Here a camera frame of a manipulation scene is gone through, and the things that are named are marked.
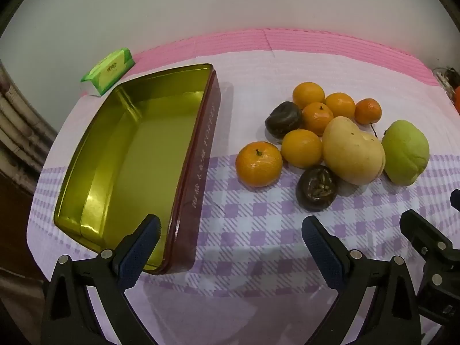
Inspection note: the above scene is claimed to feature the yellow pear-shaped fruit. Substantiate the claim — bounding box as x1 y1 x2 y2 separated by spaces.
322 116 386 185

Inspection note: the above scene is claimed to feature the small orange with twig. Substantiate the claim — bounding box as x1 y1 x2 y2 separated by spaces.
354 98 382 136

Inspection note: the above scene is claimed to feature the dark brown fruit front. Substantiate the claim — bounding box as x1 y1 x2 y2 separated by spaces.
296 164 338 212

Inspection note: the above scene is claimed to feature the dark brown fruit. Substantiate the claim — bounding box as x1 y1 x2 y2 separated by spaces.
265 101 302 139
296 164 338 212

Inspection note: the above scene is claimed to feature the orange with stem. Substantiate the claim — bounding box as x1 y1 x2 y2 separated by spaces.
302 102 334 136

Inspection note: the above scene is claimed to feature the dark brown fruit back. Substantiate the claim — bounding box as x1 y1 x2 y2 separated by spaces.
265 101 302 139

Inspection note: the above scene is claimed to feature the dark brown wooden cabinet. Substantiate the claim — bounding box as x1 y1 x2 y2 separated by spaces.
0 175 45 280

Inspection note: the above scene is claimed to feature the pink and purple checked tablecloth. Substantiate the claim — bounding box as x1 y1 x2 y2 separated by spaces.
27 28 460 345

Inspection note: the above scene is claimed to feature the gold and maroon toffee tin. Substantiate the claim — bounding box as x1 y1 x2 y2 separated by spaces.
54 64 221 275

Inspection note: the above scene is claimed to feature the beige patterned curtain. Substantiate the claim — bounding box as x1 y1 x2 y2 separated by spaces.
0 67 57 193

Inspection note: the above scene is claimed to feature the green tissue pack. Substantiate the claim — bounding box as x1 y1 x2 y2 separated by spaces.
80 47 135 97

